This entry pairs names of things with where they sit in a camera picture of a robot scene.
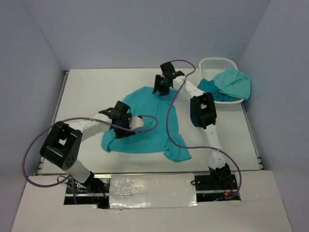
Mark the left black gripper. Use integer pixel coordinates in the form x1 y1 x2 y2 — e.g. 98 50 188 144
114 113 136 140

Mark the turquoise t shirt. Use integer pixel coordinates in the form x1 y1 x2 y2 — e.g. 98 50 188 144
100 86 192 162

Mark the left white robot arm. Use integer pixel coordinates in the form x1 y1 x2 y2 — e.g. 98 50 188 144
40 101 144 193

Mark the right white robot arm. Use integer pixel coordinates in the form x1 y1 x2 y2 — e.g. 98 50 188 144
153 61 238 190

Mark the dark teal t shirt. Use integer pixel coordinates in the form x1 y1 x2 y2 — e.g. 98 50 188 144
197 78 236 102

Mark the white plastic laundry basket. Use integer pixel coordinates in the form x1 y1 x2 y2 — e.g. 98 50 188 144
199 58 245 106

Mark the silver tape patch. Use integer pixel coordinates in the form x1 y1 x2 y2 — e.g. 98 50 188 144
109 174 197 209

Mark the light green t shirt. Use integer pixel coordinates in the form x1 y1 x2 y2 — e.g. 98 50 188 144
213 66 251 100

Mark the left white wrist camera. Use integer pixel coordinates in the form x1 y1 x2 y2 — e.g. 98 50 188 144
129 116 144 130

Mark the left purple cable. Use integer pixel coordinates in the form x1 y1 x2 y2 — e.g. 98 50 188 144
22 115 159 205

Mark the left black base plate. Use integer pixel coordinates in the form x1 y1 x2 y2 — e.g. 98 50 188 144
63 178 111 209

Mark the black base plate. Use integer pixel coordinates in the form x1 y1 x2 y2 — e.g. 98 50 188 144
191 174 241 203
63 178 111 209

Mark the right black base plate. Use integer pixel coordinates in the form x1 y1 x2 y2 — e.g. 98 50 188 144
191 174 241 203

